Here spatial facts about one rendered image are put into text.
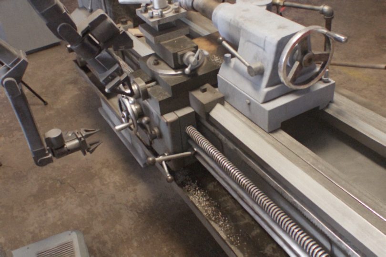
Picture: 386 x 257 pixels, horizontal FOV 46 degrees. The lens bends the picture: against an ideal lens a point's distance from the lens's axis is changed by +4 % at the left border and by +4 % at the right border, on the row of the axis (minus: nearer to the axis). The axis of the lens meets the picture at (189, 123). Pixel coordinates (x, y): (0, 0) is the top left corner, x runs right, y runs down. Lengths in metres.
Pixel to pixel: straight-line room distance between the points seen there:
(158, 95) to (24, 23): 2.80
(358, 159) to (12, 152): 2.32
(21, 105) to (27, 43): 2.79
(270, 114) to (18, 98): 0.92
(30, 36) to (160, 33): 2.74
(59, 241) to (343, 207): 1.32
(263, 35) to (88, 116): 2.09
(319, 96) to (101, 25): 0.89
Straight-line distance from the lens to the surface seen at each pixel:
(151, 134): 1.94
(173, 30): 1.92
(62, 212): 2.71
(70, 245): 2.17
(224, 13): 1.80
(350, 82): 3.61
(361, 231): 1.34
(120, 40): 1.21
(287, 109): 1.64
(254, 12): 1.77
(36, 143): 1.89
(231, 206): 1.96
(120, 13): 2.54
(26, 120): 1.83
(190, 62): 1.77
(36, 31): 4.54
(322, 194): 1.41
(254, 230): 1.88
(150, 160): 1.82
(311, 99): 1.71
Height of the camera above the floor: 1.82
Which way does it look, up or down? 35 degrees down
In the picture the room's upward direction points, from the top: 7 degrees counter-clockwise
